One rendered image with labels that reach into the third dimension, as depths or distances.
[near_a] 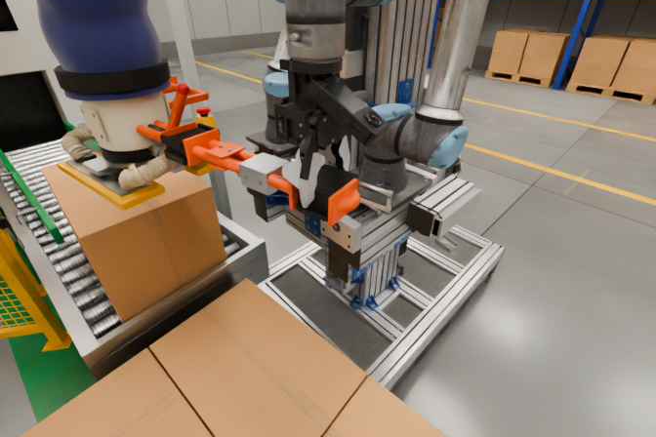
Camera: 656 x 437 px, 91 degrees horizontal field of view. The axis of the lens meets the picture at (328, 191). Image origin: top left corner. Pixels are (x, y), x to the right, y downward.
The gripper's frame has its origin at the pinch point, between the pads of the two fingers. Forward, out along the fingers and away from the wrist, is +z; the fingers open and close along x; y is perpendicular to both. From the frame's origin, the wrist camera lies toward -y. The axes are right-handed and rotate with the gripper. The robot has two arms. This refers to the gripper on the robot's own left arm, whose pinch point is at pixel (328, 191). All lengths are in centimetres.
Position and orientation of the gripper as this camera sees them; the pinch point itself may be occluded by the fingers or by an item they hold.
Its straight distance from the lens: 52.8
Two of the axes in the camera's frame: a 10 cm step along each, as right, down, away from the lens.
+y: -8.1, -3.1, 5.0
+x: -5.9, 4.2, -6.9
